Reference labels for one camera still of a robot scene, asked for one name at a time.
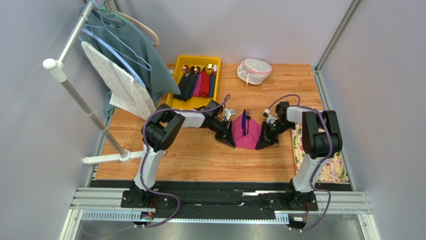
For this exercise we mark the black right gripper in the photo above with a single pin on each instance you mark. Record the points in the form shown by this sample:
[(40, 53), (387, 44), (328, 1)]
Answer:
[(268, 132)]

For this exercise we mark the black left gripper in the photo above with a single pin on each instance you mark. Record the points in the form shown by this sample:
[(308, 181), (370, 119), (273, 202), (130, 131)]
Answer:
[(227, 137)]

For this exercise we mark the pink paper napkin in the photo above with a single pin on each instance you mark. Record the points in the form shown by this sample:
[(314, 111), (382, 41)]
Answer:
[(252, 133)]

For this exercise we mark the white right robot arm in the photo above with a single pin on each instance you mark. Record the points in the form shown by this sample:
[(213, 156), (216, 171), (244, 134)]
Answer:
[(321, 139)]

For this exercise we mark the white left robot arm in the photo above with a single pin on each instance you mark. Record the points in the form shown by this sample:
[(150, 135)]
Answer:
[(161, 129)]

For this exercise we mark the pink rolled napkin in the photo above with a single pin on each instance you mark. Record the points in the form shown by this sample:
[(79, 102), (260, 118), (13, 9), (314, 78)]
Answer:
[(197, 85)]

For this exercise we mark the blue rolled napkin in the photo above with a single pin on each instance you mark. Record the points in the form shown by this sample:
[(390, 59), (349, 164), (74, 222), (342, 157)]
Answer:
[(212, 81)]

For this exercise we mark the red rolled napkin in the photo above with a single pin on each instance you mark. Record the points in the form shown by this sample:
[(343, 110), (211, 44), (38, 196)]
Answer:
[(204, 90)]

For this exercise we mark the black rolled napkin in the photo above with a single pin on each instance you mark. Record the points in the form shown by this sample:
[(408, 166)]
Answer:
[(187, 83)]

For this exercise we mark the yellow plastic bin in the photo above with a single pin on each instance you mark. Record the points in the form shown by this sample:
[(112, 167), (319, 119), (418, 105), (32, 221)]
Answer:
[(197, 61)]

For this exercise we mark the white mesh laundry bag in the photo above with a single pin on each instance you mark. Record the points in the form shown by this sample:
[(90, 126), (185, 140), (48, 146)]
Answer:
[(253, 71)]

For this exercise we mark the floral tray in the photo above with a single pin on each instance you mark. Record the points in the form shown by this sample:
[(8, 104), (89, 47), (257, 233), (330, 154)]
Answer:
[(333, 171)]

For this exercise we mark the white towel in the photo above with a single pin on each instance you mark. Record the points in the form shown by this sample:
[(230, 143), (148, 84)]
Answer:
[(126, 92)]

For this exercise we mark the teal shirt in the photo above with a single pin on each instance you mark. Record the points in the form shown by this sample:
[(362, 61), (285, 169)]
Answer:
[(159, 81)]

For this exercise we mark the beige hanger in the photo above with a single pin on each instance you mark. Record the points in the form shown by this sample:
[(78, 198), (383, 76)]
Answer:
[(114, 7)]

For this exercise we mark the blue hanger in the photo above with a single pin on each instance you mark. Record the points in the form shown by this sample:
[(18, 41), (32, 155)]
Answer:
[(88, 28)]

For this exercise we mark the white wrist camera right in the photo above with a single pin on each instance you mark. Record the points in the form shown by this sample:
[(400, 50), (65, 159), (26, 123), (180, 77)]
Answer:
[(268, 118)]

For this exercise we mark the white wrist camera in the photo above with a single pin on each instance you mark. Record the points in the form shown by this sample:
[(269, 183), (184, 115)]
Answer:
[(227, 114), (268, 118)]

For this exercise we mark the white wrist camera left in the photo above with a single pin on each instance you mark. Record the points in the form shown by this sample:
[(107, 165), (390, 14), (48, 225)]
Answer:
[(227, 114)]

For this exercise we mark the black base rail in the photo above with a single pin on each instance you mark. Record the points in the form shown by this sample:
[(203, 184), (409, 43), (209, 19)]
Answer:
[(218, 200)]

